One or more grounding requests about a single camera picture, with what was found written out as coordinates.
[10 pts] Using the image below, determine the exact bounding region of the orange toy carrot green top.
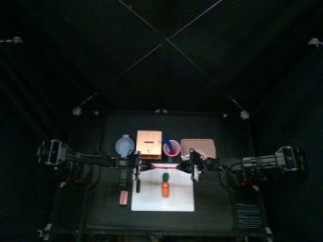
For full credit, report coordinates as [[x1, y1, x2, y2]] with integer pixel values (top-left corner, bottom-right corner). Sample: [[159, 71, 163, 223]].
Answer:
[[162, 172, 173, 199]]

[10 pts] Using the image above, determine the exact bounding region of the pink tray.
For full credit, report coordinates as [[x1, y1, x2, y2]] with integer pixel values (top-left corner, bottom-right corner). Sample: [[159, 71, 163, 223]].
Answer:
[[179, 138, 218, 160]]

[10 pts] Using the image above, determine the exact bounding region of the pale blue round plate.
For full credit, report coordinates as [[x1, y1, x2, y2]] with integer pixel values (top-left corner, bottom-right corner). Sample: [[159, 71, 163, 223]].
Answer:
[[114, 134, 137, 158]]

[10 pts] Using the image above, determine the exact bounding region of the light wooden box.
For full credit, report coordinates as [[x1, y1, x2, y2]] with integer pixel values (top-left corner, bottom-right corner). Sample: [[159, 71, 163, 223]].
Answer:
[[135, 130, 165, 161]]

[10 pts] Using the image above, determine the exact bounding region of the blue utensil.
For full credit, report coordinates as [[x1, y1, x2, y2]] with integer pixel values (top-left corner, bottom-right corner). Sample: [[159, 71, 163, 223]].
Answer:
[[162, 137, 175, 152]]

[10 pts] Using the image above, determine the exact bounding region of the white cutting board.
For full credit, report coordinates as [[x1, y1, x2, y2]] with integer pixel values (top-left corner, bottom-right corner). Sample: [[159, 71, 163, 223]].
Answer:
[[130, 163, 197, 213]]

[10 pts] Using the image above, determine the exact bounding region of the red rectangular toy block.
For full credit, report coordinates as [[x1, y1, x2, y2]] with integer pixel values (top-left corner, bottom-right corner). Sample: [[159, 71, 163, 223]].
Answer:
[[119, 189, 129, 207]]

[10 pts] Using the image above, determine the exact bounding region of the white printed label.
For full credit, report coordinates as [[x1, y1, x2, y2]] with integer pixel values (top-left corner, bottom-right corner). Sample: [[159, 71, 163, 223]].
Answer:
[[235, 202, 266, 233]]

